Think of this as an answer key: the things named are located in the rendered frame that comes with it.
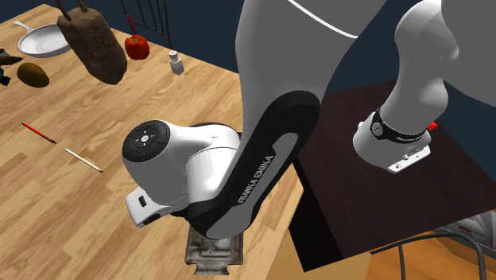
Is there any grey metal rectangular object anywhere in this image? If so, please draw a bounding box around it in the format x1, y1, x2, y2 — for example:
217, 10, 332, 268
184, 227, 246, 277

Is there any pale wooden pencil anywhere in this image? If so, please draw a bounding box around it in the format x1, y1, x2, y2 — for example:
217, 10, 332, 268
63, 147, 105, 174

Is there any white salt shaker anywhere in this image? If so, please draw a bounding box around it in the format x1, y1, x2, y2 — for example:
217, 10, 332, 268
168, 49, 185, 76

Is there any red pencil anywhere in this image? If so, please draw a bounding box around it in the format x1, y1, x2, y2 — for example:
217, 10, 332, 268
21, 121, 58, 146

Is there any red bell pepper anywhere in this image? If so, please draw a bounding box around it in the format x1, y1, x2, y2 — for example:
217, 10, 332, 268
124, 24, 151, 61

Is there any dark brown robot stand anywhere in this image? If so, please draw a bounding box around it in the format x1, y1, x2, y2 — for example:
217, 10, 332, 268
288, 80, 496, 273

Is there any brown potato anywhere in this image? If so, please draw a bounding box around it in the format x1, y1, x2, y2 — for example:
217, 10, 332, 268
16, 62, 51, 89

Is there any white frying pan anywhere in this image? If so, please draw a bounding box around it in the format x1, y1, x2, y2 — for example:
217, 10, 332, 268
13, 20, 72, 59

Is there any black metal tube chair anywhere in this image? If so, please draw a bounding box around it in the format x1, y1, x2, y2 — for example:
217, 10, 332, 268
369, 231, 488, 280

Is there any dark jagged object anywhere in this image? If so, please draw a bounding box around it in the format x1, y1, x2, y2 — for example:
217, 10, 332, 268
0, 48, 25, 88

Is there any black wire chair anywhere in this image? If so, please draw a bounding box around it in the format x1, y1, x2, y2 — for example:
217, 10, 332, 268
119, 0, 174, 50

